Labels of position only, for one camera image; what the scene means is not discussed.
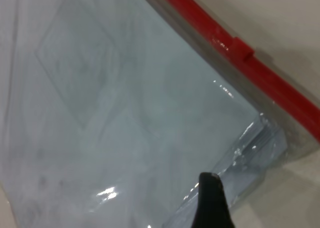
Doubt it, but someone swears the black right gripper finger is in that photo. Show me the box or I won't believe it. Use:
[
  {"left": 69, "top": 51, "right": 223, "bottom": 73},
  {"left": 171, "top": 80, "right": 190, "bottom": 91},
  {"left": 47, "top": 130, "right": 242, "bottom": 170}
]
[{"left": 188, "top": 172, "right": 237, "bottom": 228}]

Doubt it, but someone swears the transparent zip bag red zipper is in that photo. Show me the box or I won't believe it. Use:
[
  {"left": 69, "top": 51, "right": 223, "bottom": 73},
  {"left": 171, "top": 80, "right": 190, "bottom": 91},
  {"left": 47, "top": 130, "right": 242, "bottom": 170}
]
[{"left": 0, "top": 0, "right": 320, "bottom": 228}]

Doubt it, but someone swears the red zipper slider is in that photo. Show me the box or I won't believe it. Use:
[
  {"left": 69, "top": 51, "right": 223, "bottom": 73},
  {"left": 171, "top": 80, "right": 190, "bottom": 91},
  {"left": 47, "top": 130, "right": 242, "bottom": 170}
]
[{"left": 230, "top": 36, "right": 256, "bottom": 62}]

